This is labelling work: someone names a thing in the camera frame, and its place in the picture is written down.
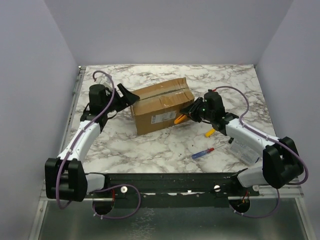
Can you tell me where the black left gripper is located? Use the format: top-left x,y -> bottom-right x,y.
103,83 -> 140,113

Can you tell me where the orange black utility knife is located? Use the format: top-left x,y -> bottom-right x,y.
174,114 -> 188,125

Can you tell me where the brown cardboard express box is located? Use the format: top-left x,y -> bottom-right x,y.
130,77 -> 195,135

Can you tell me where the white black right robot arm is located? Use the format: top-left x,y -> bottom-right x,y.
175,91 -> 304,196

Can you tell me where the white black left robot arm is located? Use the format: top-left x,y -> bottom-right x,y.
44,83 -> 140,202

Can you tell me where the clear plastic screw box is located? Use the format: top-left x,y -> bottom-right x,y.
229,139 -> 261,166

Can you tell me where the yellow handled stubby screwdriver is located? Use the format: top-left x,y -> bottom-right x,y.
205,128 -> 216,138

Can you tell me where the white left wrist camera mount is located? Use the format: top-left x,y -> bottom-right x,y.
95,76 -> 113,91

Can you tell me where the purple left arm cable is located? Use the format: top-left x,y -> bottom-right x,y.
55,70 -> 142,221

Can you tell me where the blue red handled screwdriver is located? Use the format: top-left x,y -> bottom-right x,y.
191,143 -> 225,160

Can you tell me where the aluminium side rail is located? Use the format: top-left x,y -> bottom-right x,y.
58,66 -> 87,154

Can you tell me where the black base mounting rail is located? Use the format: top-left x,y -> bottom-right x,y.
104,172 -> 259,209

